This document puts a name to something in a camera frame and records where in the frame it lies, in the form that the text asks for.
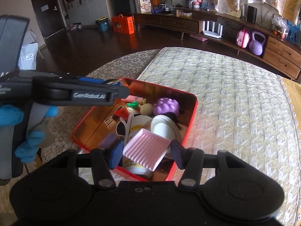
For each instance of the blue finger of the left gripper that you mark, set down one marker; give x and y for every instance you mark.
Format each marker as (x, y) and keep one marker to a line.
(113, 82)

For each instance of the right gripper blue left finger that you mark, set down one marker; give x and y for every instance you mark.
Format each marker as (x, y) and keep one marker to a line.
(114, 154)

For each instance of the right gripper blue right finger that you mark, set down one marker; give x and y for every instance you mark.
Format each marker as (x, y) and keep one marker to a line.
(179, 154)

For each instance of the pink green small toy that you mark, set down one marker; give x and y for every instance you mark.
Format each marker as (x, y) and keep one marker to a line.
(132, 98)

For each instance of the white sunglasses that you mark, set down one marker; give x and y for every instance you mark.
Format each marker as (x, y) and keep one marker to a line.
(123, 128)

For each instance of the pink ridged soap dish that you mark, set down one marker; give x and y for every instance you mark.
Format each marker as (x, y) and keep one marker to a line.
(141, 150)

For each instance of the green plastic peg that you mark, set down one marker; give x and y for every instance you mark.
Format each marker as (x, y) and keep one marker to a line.
(133, 105)

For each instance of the red yellow snack packet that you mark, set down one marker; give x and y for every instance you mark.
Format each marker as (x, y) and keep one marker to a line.
(122, 113)

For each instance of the white yellow supplement bottle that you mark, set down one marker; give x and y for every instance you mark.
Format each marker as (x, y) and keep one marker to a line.
(138, 122)

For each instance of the purple spiky toy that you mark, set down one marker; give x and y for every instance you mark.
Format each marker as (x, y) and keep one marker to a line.
(165, 105)

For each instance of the purple wedge sponge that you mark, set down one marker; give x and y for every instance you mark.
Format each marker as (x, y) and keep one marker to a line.
(110, 140)

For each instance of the beige egg-shaped toy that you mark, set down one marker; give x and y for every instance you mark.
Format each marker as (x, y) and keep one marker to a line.
(146, 109)

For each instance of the blue gloved left hand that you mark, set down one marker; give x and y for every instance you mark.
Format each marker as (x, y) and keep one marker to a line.
(11, 116)

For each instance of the white plastic bag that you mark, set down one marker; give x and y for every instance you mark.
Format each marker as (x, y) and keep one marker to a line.
(28, 52)

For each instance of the orange gift box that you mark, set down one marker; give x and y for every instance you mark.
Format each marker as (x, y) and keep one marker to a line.
(123, 24)

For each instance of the blue round bin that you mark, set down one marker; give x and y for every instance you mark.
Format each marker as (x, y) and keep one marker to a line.
(102, 24)

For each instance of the quilted cream table cover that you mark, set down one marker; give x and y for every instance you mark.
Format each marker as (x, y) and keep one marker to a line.
(242, 108)

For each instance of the white wifi router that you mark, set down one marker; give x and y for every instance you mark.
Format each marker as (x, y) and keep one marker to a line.
(212, 29)

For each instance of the purple kettlebell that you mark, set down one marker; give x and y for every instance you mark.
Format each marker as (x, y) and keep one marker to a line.
(255, 46)

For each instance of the wooden tv cabinet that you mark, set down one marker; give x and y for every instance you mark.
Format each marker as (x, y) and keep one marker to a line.
(278, 53)

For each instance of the black cylindrical speaker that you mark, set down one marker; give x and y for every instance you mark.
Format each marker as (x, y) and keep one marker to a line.
(251, 14)

